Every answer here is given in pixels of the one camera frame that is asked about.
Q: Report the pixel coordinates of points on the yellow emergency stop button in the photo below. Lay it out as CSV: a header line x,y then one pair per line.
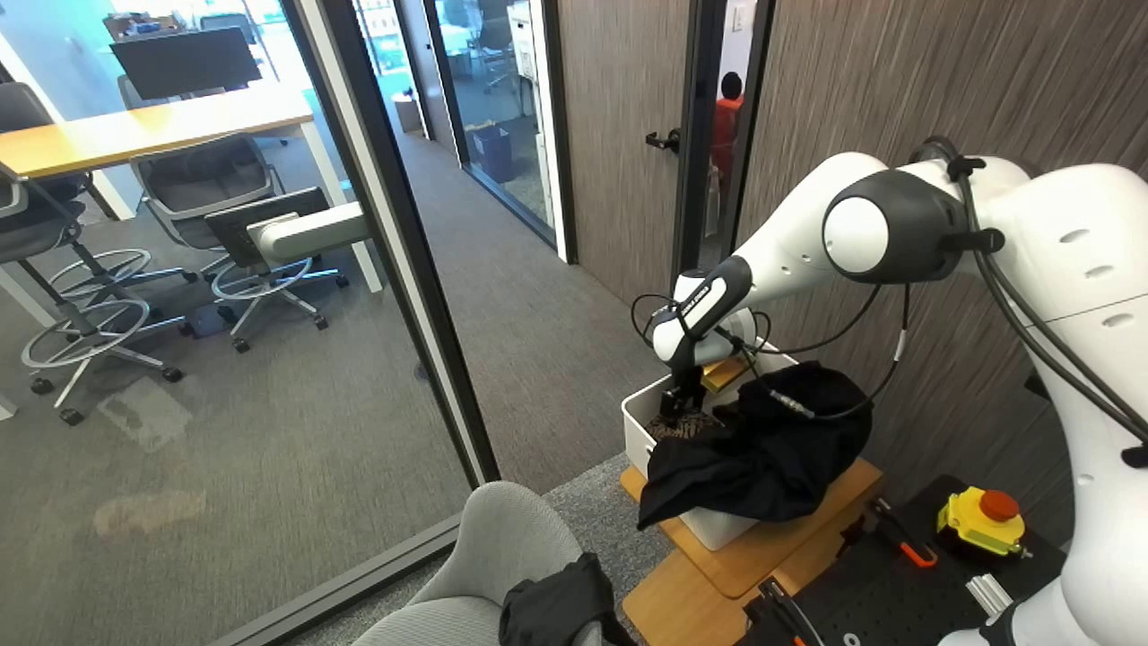
x,y
973,524

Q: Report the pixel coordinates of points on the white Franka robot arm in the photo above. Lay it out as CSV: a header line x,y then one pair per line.
x,y
1054,239

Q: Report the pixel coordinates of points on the person in orange top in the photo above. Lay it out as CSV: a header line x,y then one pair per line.
x,y
731,126

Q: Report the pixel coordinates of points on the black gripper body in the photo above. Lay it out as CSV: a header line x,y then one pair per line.
x,y
686,382

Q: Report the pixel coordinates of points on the wooden door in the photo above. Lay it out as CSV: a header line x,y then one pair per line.
x,y
622,144

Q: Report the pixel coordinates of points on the white plastic bin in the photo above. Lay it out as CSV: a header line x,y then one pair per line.
x,y
641,437

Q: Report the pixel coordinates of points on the light wooden platform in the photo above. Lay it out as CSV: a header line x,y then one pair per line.
x,y
765,543

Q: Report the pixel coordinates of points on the black clothing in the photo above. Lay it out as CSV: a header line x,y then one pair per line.
x,y
765,462

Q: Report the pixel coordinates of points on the black glass wall frame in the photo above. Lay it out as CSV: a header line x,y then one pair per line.
x,y
397,239

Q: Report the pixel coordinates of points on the grey mesh office chair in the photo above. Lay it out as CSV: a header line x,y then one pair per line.
x,y
203,186

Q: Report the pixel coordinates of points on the silver aluminium extrusion piece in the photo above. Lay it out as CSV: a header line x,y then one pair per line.
x,y
993,592

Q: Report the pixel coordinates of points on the black perforated robot table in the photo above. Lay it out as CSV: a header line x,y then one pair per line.
x,y
875,597

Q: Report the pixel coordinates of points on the small black cloth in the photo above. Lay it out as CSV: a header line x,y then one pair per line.
x,y
551,603

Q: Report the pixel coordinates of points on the wooden top office table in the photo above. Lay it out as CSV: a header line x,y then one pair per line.
x,y
145,132

